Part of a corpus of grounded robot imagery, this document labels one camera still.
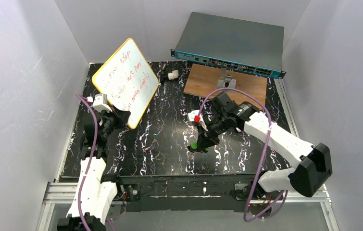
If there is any grey metal bracket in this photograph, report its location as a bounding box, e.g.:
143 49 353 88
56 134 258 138
217 68 236 89

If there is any yellow-framed whiteboard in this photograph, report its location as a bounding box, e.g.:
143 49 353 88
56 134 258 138
92 38 159 129

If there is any aluminium frame rail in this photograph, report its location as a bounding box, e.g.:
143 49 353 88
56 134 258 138
37 179 339 231

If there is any black and white marker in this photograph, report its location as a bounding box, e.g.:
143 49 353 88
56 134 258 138
157 63 179 84

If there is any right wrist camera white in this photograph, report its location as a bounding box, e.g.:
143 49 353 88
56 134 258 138
187 110 208 131

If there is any wooden board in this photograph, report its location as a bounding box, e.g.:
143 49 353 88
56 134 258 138
184 64 267 105

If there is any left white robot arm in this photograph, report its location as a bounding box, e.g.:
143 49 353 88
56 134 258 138
57 109 131 231

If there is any green bone-shaped eraser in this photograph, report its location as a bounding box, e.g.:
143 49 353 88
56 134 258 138
187 142 198 153

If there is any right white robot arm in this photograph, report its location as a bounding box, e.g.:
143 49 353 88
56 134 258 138
188 91 333 198

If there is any teal network switch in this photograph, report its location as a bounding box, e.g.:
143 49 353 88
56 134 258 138
171 12 286 79

